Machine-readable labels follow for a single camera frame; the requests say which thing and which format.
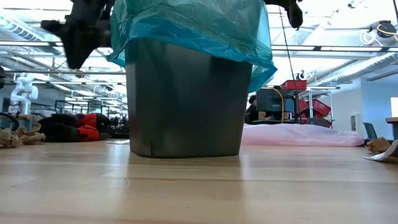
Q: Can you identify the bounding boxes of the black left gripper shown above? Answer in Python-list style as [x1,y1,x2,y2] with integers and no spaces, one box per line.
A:
[40,0,116,70]

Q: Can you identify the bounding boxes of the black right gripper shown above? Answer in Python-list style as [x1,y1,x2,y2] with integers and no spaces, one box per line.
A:
[264,0,304,29]

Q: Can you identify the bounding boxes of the brown paper ball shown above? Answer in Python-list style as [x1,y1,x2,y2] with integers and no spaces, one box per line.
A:
[15,114,47,146]
[366,137,391,154]
[0,127,22,149]

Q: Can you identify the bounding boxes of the teal plastic trash bag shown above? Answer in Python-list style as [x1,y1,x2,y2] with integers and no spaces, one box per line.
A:
[105,0,278,93]

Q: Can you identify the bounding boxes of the pink plastic trash bag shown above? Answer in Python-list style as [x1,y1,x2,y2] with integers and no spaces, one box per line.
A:
[241,123,365,147]

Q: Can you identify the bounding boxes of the grey plastic trash bin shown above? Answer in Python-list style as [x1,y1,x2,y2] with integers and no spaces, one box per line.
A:
[125,39,253,159]

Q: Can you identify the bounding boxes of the black workstation frames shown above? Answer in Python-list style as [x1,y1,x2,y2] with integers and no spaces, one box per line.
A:
[55,99,127,116]

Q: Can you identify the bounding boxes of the red and black cloth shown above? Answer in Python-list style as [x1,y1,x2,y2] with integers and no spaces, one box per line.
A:
[37,112,113,143]

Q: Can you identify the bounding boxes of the metal shelf rack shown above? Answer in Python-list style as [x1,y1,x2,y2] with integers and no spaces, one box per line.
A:
[306,86,341,129]

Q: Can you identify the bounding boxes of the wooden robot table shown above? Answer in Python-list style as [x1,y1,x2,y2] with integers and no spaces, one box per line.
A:
[12,113,40,122]

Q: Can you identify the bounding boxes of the black monitor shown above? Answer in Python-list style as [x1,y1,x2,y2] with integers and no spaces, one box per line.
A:
[256,88,295,114]

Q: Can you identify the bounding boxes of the tilted red storage bin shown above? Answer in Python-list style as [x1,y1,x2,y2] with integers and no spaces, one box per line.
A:
[297,98,332,118]

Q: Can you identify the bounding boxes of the person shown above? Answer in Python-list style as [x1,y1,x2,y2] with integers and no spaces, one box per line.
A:
[244,95,274,125]

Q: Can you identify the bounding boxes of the dark storage bin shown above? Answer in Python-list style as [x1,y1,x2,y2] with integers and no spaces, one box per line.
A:
[300,114,333,129]

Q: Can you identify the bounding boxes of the teal chair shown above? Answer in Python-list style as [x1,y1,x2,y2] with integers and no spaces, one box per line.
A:
[363,122,379,141]

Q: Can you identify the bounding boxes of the wooden desk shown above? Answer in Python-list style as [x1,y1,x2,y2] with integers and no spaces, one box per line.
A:
[385,116,398,141]

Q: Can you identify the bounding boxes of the thin black hanging cable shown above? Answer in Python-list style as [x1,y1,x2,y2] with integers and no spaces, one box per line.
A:
[278,6,300,94]

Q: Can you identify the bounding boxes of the yellow hanging cable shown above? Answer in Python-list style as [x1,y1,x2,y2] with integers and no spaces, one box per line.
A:
[269,88,285,124]

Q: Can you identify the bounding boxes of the black ceiling cable reel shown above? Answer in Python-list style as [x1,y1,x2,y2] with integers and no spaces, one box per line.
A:
[360,20,398,43]

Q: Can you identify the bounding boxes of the black arm base cable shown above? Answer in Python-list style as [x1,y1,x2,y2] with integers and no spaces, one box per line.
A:
[0,111,20,131]

